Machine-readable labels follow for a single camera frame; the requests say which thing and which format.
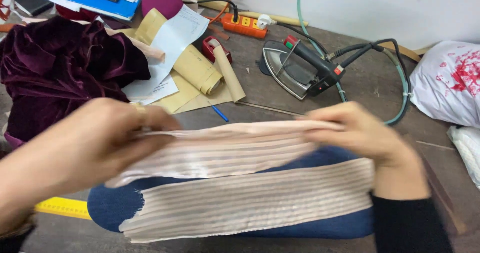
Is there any person's right hand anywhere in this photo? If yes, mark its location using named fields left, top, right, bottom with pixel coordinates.
left=296, top=101, right=422, bottom=171

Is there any person's left hand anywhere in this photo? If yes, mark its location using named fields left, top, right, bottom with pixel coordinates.
left=28, top=97, right=184, bottom=198

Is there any pink striped pleated fabric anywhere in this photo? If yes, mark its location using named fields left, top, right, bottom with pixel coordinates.
left=105, top=119, right=376, bottom=244

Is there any small white paper slip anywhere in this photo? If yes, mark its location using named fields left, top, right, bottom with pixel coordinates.
left=139, top=74, right=180, bottom=106

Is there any flat yellow paper sheet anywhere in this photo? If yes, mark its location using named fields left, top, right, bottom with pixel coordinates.
left=151, top=70, right=234, bottom=115

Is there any blue pen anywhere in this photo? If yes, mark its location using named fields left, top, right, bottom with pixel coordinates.
left=208, top=102, right=229, bottom=123

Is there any yellow pattern paper roll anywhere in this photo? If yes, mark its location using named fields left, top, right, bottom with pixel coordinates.
left=135, top=8, right=225, bottom=95

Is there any white printed paper sheet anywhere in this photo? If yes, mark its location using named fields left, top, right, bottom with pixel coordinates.
left=121, top=4, right=211, bottom=103

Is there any blue denim pressing cushion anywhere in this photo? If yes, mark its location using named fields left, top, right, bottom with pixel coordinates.
left=87, top=145, right=376, bottom=240

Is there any brown paper roll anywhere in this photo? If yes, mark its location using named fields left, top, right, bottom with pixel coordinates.
left=208, top=38, right=247, bottom=103

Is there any red tape dispenser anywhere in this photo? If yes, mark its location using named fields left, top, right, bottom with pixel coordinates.
left=202, top=36, right=233, bottom=64

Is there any dark red velvet fabric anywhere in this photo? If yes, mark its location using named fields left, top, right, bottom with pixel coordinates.
left=0, top=15, right=151, bottom=143

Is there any white plug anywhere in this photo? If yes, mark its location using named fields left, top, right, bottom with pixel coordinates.
left=256, top=14, right=278, bottom=30

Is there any yellow ruler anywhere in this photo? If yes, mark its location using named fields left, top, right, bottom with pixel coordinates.
left=34, top=197, right=93, bottom=221

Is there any magenta pressing ham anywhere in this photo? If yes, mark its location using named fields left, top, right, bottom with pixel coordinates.
left=141, top=0, right=185, bottom=20

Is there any orange power strip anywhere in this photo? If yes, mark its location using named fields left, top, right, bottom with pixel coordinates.
left=221, top=13, right=268, bottom=40

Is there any white red printed plastic bag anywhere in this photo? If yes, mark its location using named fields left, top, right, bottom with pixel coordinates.
left=409, top=41, right=480, bottom=129

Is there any long cardboard tube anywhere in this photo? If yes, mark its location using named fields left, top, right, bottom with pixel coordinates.
left=153, top=0, right=310, bottom=27

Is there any white knitted cloth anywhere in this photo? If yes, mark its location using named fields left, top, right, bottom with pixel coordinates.
left=446, top=125, right=480, bottom=191

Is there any black notebook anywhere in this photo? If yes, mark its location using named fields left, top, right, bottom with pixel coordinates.
left=13, top=0, right=55, bottom=17

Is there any steam iron with black handle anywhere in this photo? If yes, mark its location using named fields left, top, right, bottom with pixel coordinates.
left=259, top=35, right=346, bottom=101

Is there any green steam hose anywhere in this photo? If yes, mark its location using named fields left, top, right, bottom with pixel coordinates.
left=297, top=0, right=413, bottom=126

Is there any black power cable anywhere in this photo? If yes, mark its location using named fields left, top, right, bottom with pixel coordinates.
left=183, top=0, right=412, bottom=107

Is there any orange cable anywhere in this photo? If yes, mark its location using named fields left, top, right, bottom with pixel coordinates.
left=208, top=0, right=238, bottom=24

